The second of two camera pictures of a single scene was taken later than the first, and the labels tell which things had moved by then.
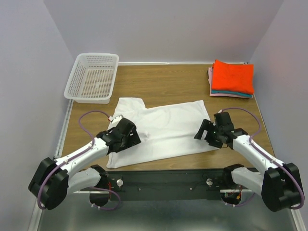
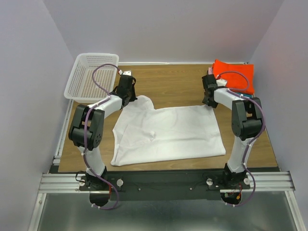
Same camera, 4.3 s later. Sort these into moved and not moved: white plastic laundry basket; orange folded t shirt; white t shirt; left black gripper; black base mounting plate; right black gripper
Moved: left black gripper; right black gripper
Not moved: black base mounting plate; orange folded t shirt; white plastic laundry basket; white t shirt
